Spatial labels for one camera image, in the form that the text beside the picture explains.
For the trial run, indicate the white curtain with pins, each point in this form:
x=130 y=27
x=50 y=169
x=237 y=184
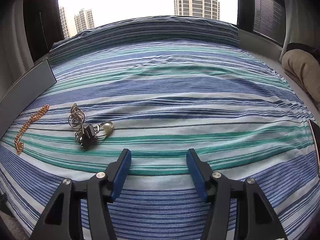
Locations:
x=15 y=54
x=302 y=24

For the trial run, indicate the blue striped bed sheet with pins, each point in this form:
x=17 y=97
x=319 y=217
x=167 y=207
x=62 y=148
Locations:
x=160 y=86

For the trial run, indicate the dark purple clothing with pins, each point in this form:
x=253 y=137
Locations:
x=313 y=51

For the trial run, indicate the left white curtain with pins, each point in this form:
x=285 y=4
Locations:
x=15 y=54

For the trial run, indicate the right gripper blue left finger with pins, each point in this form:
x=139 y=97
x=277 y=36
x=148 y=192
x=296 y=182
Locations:
x=61 y=218

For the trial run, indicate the white cardboard box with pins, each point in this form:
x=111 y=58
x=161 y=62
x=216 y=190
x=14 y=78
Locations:
x=24 y=91

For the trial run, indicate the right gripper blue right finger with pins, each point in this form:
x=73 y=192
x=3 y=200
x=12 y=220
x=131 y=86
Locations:
x=255 y=216

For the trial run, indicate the smartphone on bed edge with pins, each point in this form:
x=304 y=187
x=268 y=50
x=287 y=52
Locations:
x=315 y=132

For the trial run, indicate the right white curtain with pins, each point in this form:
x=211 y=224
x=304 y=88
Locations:
x=302 y=24

